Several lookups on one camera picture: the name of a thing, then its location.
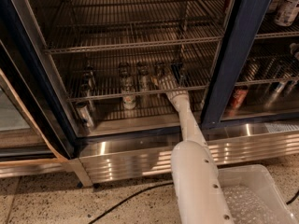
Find slim silver can right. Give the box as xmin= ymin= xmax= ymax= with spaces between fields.
xmin=264 ymin=81 xmax=287 ymax=108

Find black cable at right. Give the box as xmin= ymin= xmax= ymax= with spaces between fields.
xmin=286 ymin=189 xmax=299 ymax=205

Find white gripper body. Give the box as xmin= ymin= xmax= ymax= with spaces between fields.
xmin=158 ymin=75 xmax=188 ymax=101

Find bubble wrap sheet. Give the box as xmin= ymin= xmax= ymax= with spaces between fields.
xmin=222 ymin=185 xmax=280 ymax=224

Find clear plastic bin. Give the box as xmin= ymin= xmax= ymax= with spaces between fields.
xmin=219 ymin=164 xmax=298 ymax=224

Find dark blue fridge pillar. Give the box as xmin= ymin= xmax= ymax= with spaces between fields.
xmin=200 ymin=0 xmax=271 ymax=128

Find red soda can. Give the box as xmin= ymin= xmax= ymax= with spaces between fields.
xmin=228 ymin=86 xmax=249 ymax=116

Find lower wire shelf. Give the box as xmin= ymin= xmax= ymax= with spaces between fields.
xmin=68 ymin=44 xmax=215 ymax=102

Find dark blue slim can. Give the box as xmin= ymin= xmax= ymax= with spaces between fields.
xmin=170 ymin=60 xmax=186 ymax=86

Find open glass fridge door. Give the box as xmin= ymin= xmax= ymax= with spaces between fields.
xmin=0 ymin=0 xmax=76 ymax=177

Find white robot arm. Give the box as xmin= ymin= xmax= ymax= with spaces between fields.
xmin=153 ymin=74 xmax=234 ymax=224

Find glass bottle with label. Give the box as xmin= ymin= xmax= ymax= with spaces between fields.
xmin=119 ymin=63 xmax=136 ymax=110

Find white can upper right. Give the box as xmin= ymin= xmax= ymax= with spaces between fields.
xmin=274 ymin=0 xmax=299 ymax=27

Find stainless fridge base grille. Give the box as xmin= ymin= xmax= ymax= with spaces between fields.
xmin=79 ymin=120 xmax=299 ymax=184

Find right compartment wire shelf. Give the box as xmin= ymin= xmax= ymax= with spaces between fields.
xmin=236 ymin=44 xmax=299 ymax=86

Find black floor cable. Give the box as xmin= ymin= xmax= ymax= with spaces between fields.
xmin=88 ymin=181 xmax=174 ymax=224

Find dark bottle at left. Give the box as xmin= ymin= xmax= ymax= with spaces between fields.
xmin=80 ymin=65 xmax=95 ymax=97

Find slim redbull can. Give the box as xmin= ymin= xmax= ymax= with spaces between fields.
xmin=154 ymin=62 xmax=167 ymax=79

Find upper wire shelf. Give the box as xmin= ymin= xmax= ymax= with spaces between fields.
xmin=45 ymin=0 xmax=226 ymax=55

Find silver can front left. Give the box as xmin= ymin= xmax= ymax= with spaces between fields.
xmin=76 ymin=102 xmax=94 ymax=128

